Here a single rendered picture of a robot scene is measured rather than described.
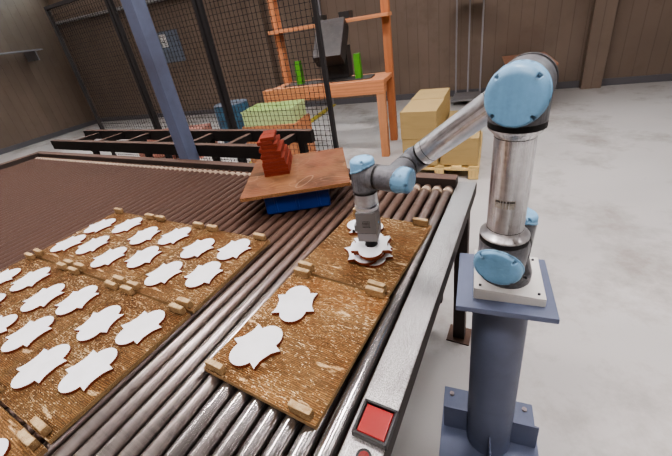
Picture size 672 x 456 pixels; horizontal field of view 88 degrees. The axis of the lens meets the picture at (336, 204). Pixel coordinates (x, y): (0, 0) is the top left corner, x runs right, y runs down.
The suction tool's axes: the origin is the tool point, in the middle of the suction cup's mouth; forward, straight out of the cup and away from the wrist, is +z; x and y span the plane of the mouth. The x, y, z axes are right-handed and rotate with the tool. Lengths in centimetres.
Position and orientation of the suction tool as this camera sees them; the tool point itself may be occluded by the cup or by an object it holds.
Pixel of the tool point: (371, 246)
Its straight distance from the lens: 118.4
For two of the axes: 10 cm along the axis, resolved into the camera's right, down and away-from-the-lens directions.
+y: -2.4, 4.8, -8.4
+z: 1.5, 8.8, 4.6
